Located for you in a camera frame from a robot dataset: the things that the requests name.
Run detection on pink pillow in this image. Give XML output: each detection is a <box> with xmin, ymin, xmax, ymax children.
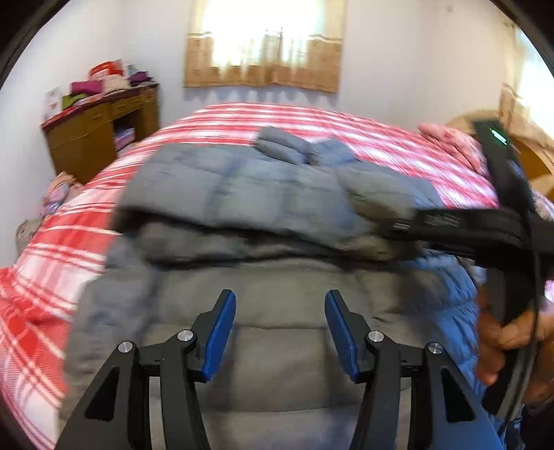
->
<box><xmin>417</xmin><ymin>121</ymin><xmax>491</xmax><ymax>174</ymax></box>

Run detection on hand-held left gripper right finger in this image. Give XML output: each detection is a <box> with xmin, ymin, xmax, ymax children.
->
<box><xmin>324</xmin><ymin>289</ymin><xmax>505</xmax><ymax>450</ymax></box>

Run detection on narrow beige curtain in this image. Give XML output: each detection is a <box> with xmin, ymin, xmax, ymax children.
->
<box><xmin>499</xmin><ymin>26</ymin><xmax>554</xmax><ymax>148</ymax></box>

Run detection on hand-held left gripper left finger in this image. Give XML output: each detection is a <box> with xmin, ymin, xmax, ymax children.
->
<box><xmin>54</xmin><ymin>289</ymin><xmax>237</xmax><ymax>450</ymax></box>

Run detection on purple folded cloth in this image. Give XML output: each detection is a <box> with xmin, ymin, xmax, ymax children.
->
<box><xmin>129</xmin><ymin>64</ymin><xmax>155</xmax><ymax>88</ymax></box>

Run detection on red plaid bed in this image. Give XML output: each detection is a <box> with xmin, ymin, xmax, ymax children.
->
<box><xmin>0</xmin><ymin>101</ymin><xmax>503</xmax><ymax>450</ymax></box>

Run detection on white wall paper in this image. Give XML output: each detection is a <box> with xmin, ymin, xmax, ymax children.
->
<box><xmin>45</xmin><ymin>85</ymin><xmax>62</xmax><ymax>118</ymax></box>

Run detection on magenta folded cloth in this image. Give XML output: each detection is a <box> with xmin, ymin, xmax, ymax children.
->
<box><xmin>70</xmin><ymin>80</ymin><xmax>105</xmax><ymax>97</ymax></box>

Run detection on pale pink folded cloth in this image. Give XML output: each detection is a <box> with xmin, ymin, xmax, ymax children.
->
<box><xmin>101</xmin><ymin>75</ymin><xmax>131</xmax><ymax>94</ymax></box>

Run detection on wide beige window curtain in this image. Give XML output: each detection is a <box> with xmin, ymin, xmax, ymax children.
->
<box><xmin>184</xmin><ymin>0</ymin><xmax>348</xmax><ymax>94</ymax></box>

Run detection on red box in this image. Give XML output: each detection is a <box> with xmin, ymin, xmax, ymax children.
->
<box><xmin>89</xmin><ymin>61</ymin><xmax>127</xmax><ymax>81</ymax></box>

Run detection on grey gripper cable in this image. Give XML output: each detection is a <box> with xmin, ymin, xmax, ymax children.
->
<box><xmin>497</xmin><ymin>160</ymin><xmax>547</xmax><ymax>421</ymax></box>

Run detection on person's right hand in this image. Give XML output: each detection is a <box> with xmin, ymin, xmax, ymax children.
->
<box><xmin>475</xmin><ymin>291</ymin><xmax>554</xmax><ymax>406</ymax></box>

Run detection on purple clothes in desk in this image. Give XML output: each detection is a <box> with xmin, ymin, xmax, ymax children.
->
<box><xmin>114</xmin><ymin>128</ymin><xmax>137</xmax><ymax>150</ymax></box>

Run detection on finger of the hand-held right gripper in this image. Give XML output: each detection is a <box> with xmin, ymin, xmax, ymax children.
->
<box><xmin>380</xmin><ymin>208</ymin><xmax>492</xmax><ymax>260</ymax></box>

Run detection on grey puffer jacket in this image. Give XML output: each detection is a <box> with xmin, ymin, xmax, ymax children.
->
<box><xmin>65</xmin><ymin>125</ymin><xmax>492</xmax><ymax>450</ymax></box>

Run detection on brown wooden desk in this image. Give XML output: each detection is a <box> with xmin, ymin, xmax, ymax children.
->
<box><xmin>41</xmin><ymin>83</ymin><xmax>161</xmax><ymax>185</ymax></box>

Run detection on wooden arched headboard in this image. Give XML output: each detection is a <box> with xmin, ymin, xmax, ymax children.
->
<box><xmin>446</xmin><ymin>110</ymin><xmax>554</xmax><ymax>196</ymax></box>

